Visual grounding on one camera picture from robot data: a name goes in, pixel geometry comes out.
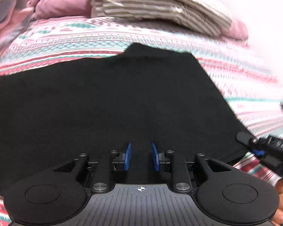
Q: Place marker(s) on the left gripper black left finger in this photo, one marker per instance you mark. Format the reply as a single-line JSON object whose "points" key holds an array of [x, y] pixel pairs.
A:
{"points": [[114, 164]]}

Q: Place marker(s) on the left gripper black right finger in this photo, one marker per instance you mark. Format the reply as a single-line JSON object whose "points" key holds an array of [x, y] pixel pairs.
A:
{"points": [[174, 164]]}

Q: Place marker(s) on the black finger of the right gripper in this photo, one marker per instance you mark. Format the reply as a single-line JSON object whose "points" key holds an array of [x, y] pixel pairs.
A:
{"points": [[249, 141], [259, 153]]}

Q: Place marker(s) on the black pants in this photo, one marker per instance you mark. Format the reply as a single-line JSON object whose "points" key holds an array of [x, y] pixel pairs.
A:
{"points": [[50, 115]]}

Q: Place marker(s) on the person's right hand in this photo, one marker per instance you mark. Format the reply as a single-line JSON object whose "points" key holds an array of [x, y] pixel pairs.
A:
{"points": [[278, 217]]}

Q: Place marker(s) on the red green patterned bedspread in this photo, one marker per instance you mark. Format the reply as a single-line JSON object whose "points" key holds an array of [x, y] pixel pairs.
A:
{"points": [[222, 194]]}

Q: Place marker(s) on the beige striped shirt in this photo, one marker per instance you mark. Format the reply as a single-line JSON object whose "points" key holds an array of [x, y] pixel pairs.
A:
{"points": [[202, 16]]}

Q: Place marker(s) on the mauve pink quilt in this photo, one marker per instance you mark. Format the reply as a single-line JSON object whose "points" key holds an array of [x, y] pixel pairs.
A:
{"points": [[59, 8]]}

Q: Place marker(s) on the pink fleece blanket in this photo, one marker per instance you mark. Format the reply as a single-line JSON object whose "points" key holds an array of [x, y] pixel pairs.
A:
{"points": [[14, 18]]}

